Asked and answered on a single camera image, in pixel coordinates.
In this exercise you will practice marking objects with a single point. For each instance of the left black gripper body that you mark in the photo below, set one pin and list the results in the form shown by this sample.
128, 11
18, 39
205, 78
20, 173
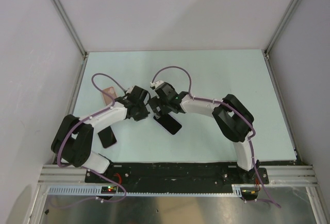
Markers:
142, 112

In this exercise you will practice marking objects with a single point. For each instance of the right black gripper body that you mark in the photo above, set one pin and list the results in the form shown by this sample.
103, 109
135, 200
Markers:
157, 102

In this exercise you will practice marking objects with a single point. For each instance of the pink phone case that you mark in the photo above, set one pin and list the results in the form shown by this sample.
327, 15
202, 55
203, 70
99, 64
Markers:
109, 94

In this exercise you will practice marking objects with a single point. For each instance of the black phone purple edge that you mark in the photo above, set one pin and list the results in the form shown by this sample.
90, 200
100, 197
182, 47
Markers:
107, 137

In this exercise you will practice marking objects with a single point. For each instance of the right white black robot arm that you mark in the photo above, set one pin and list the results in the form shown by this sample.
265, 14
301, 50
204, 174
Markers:
231, 116

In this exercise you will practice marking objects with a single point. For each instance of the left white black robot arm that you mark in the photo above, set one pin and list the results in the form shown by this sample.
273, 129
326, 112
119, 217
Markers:
74, 138

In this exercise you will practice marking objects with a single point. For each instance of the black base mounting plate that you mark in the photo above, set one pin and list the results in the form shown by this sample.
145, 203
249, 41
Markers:
183, 178

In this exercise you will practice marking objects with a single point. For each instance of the left small circuit board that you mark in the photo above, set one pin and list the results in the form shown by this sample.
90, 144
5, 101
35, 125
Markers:
108, 189

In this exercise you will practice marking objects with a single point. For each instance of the small circuit board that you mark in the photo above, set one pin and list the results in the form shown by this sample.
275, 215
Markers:
249, 194
108, 189

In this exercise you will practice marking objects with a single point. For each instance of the right small circuit board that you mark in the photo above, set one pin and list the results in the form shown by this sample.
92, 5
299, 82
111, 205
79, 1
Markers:
249, 194

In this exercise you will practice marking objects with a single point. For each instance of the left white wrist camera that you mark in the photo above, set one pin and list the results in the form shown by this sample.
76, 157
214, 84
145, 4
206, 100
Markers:
129, 90

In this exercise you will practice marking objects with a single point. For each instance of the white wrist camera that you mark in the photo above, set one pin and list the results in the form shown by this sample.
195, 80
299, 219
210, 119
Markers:
156, 84
129, 90

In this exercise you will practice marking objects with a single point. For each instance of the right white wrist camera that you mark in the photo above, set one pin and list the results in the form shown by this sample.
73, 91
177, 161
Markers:
156, 84

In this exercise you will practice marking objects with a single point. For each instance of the white slotted cable duct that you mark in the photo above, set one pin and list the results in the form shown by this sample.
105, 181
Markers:
72, 190

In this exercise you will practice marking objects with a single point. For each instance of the left aluminium frame post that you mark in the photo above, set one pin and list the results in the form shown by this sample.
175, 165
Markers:
69, 26

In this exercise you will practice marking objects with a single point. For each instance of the aluminium frame post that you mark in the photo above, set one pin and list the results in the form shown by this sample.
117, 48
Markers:
289, 12
69, 26

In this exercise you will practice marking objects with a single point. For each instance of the right aluminium frame post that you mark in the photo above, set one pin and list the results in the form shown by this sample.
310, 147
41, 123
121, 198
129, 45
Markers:
289, 12

